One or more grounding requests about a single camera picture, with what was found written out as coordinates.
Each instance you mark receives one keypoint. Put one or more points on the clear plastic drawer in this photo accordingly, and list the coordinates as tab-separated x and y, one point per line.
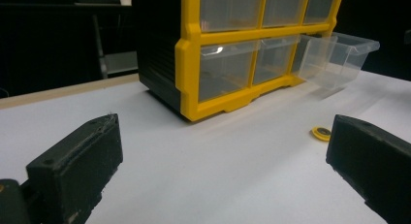
273	59
284	7
227	9
223	70
320	6
336	60

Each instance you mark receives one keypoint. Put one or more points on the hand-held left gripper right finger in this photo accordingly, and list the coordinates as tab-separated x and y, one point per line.
374	159

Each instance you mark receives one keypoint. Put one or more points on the metal stand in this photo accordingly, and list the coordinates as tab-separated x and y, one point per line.
106	52

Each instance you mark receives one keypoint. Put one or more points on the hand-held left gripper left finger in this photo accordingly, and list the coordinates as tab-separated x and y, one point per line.
74	166

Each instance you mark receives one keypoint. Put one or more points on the yellow round disc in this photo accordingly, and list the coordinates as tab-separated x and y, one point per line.
321	133

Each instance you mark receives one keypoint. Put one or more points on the yellow black drawer cabinet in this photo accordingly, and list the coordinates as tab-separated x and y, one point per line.
189	65

